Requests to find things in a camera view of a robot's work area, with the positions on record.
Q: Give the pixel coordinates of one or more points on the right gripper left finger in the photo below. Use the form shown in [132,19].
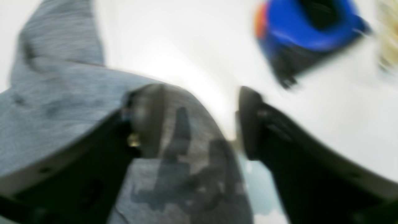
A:
[80,184]

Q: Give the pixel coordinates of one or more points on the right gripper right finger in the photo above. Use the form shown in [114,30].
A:
[314,184]

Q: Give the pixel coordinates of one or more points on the grey t-shirt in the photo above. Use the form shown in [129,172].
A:
[61,89]

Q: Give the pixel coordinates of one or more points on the blue black tape measure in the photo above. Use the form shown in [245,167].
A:
[295,35]

